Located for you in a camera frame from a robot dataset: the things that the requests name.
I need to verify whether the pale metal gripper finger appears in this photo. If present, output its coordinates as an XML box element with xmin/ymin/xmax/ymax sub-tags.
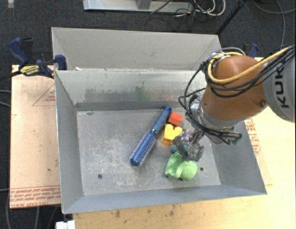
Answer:
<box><xmin>172</xmin><ymin>134</ymin><xmax>194</xmax><ymax>154</ymax></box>
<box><xmin>182</xmin><ymin>144</ymin><xmax>205</xmax><ymax>162</ymax></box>

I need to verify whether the yellow toy block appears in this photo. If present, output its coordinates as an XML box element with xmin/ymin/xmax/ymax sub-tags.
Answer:
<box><xmin>161</xmin><ymin>124</ymin><xmax>183</xmax><ymax>145</ymax></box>

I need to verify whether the red toy block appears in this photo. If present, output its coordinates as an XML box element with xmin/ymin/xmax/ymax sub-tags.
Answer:
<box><xmin>167</xmin><ymin>111</ymin><xmax>183</xmax><ymax>126</ymax></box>

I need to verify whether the blue round hairbrush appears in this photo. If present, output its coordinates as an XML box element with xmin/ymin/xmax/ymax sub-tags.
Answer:
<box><xmin>128</xmin><ymin>105</ymin><xmax>173</xmax><ymax>167</ymax></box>

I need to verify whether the grey metal bin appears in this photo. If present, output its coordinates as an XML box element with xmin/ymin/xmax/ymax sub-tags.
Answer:
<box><xmin>51</xmin><ymin>27</ymin><xmax>267</xmax><ymax>214</ymax></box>

